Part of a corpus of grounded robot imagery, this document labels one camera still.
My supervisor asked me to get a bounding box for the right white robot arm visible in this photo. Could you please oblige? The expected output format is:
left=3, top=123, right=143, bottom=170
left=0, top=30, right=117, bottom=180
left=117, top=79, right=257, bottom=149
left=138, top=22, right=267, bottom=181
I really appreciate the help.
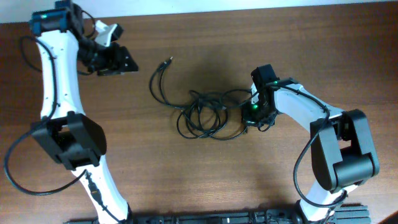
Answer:
left=241, top=65, right=380, bottom=223

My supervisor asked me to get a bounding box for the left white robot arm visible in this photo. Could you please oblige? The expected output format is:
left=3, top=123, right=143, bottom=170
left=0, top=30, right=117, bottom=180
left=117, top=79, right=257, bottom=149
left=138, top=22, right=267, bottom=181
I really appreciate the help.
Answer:
left=30, top=1, right=139, bottom=223

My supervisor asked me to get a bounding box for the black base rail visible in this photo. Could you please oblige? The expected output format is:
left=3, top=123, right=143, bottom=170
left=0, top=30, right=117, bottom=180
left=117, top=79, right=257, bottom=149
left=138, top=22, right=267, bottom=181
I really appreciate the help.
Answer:
left=63, top=205, right=371, bottom=224

